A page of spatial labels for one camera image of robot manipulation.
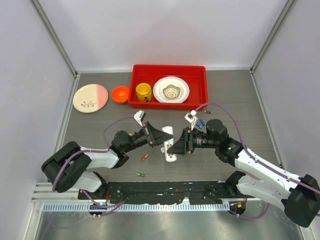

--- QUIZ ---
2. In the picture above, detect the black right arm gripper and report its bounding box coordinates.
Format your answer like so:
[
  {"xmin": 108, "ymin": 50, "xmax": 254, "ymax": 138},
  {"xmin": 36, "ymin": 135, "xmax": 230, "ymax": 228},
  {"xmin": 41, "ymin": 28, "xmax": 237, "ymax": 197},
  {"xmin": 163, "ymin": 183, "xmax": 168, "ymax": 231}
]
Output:
[{"xmin": 168, "ymin": 126, "xmax": 219, "ymax": 155}]

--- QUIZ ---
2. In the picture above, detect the white remote control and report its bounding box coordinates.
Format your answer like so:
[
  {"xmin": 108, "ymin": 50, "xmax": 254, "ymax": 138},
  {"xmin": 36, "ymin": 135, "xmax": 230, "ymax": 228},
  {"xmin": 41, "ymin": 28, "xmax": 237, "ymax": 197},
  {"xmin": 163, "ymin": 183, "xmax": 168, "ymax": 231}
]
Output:
[{"xmin": 161, "ymin": 126, "xmax": 177, "ymax": 163}]

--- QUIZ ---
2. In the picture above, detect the green battery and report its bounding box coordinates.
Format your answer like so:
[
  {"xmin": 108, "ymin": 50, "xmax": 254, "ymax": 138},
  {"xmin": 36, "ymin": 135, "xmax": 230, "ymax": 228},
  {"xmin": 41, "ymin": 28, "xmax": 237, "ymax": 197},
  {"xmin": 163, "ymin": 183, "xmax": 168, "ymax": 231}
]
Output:
[{"xmin": 136, "ymin": 172, "xmax": 145, "ymax": 177}]

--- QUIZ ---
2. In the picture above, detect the red orange battery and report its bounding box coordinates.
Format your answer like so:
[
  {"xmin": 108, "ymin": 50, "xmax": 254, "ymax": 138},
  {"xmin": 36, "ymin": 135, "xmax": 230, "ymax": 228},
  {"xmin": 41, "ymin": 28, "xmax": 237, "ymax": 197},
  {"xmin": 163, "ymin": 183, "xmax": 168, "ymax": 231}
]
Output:
[{"xmin": 141, "ymin": 154, "xmax": 149, "ymax": 161}]

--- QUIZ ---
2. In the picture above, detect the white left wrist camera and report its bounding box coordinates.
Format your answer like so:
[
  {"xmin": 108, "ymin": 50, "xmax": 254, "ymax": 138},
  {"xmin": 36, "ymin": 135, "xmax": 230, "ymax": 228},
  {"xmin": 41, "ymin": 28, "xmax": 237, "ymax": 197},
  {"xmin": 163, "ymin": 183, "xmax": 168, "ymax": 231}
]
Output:
[{"xmin": 133, "ymin": 110, "xmax": 146, "ymax": 127}]

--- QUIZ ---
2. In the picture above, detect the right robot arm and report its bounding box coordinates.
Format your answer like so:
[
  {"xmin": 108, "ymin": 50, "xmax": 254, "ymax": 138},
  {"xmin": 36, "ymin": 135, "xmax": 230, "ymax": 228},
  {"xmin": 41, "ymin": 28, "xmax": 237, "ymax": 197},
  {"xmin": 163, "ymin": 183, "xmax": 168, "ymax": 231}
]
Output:
[{"xmin": 168, "ymin": 119, "xmax": 320, "ymax": 228}]

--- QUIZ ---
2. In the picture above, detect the pink and white plate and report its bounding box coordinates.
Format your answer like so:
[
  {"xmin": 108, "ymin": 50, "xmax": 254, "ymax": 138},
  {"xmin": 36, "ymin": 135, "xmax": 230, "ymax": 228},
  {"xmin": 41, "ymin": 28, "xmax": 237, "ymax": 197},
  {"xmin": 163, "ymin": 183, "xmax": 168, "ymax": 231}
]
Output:
[{"xmin": 72, "ymin": 84, "xmax": 109, "ymax": 113}]

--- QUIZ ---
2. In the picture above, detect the red plastic bin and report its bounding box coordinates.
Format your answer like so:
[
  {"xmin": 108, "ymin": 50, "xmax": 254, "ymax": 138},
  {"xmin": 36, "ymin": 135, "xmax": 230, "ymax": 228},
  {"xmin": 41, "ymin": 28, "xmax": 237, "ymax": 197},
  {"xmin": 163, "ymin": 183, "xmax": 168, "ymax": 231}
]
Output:
[{"xmin": 128, "ymin": 64, "xmax": 209, "ymax": 110}]

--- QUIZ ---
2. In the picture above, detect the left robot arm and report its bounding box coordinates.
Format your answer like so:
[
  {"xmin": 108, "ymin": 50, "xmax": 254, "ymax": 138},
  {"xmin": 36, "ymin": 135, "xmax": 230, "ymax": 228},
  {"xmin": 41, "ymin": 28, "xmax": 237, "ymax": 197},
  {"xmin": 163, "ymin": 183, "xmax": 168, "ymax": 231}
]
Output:
[{"xmin": 41, "ymin": 122, "xmax": 174, "ymax": 200}]

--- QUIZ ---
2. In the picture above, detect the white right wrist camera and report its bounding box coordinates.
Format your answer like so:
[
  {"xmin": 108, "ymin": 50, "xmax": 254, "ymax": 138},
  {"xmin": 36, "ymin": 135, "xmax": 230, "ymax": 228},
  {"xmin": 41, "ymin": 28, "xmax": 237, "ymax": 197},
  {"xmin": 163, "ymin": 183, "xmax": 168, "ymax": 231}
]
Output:
[{"xmin": 184, "ymin": 110, "xmax": 198, "ymax": 130}]

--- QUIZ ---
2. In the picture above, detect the white plate in bin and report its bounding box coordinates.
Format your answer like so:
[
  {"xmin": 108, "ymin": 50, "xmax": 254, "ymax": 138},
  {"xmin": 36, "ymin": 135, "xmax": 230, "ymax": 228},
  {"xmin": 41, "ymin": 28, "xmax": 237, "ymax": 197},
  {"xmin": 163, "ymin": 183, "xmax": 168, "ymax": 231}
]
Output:
[{"xmin": 152, "ymin": 76, "xmax": 190, "ymax": 104}]

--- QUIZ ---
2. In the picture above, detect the orange plastic bowl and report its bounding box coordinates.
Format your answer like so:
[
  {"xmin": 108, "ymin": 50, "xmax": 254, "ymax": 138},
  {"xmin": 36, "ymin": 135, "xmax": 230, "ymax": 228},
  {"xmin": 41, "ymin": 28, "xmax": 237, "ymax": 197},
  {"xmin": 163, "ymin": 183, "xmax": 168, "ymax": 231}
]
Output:
[{"xmin": 111, "ymin": 86, "xmax": 130, "ymax": 104}]

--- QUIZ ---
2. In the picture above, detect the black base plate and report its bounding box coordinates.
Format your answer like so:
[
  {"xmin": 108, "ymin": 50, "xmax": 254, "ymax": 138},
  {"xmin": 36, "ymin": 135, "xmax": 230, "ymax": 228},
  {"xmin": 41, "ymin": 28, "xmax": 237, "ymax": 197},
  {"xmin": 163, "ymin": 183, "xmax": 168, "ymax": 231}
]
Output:
[{"xmin": 88, "ymin": 181, "xmax": 244, "ymax": 205}]

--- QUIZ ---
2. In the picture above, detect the aluminium front rail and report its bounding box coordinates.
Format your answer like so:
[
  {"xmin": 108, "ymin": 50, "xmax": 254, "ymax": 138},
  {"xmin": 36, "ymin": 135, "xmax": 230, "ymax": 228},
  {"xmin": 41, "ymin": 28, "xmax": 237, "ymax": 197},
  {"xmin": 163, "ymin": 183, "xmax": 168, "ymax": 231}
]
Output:
[{"xmin": 42, "ymin": 201, "xmax": 230, "ymax": 212}]

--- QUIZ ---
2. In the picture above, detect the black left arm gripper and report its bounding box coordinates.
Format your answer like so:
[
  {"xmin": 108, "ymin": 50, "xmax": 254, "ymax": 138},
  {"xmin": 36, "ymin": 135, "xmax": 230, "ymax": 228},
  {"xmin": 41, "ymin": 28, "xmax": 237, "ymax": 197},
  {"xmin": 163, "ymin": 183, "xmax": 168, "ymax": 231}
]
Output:
[{"xmin": 123, "ymin": 121, "xmax": 173, "ymax": 153}]

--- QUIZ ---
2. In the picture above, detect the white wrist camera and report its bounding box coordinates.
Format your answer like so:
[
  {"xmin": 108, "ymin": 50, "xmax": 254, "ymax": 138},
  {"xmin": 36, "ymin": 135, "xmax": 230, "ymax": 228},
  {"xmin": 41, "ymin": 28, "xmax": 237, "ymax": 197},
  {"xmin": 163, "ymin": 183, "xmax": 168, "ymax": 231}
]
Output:
[
  {"xmin": 133, "ymin": 110, "xmax": 146, "ymax": 127},
  {"xmin": 184, "ymin": 110, "xmax": 198, "ymax": 130}
]

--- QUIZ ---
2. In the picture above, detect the patterned small bowl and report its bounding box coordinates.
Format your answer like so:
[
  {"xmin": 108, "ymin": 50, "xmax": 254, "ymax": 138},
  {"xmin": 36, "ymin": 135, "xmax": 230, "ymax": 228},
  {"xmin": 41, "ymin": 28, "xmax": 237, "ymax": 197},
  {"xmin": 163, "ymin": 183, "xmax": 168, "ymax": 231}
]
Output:
[{"xmin": 162, "ymin": 84, "xmax": 181, "ymax": 99}]

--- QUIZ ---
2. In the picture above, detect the yellow mug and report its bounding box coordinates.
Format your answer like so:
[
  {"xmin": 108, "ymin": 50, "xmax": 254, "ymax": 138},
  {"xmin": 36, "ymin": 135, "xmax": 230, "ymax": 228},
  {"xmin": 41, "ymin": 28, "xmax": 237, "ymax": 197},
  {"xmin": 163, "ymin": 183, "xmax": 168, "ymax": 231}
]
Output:
[{"xmin": 135, "ymin": 83, "xmax": 153, "ymax": 102}]

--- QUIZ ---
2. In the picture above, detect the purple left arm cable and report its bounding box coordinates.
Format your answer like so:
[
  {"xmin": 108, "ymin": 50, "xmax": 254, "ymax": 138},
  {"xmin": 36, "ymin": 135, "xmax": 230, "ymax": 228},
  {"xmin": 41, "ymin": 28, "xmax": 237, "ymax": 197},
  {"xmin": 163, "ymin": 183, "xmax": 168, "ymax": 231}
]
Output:
[{"xmin": 51, "ymin": 115, "xmax": 136, "ymax": 193}]

